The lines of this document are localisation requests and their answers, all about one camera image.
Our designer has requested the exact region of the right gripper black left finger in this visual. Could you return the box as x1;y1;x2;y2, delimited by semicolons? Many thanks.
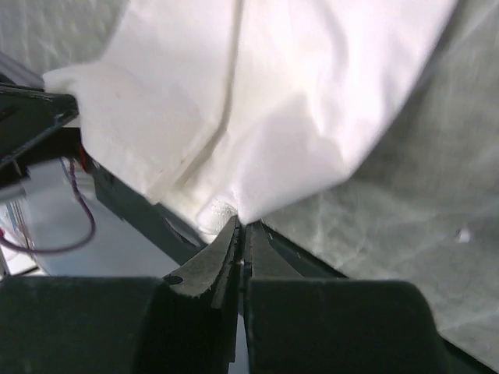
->
1;218;240;373

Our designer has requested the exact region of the cream white t shirt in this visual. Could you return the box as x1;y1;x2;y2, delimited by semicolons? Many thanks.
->
44;1;456;240

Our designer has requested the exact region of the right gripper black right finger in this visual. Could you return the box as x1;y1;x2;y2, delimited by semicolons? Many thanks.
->
244;223;489;373

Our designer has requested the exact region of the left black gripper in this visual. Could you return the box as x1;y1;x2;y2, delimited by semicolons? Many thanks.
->
1;75;80;179

